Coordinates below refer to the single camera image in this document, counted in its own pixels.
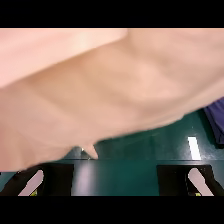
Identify dark blue garment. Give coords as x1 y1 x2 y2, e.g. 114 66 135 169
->
203 96 224 146

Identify pale pink shirt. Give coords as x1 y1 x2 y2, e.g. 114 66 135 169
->
0 27 224 173

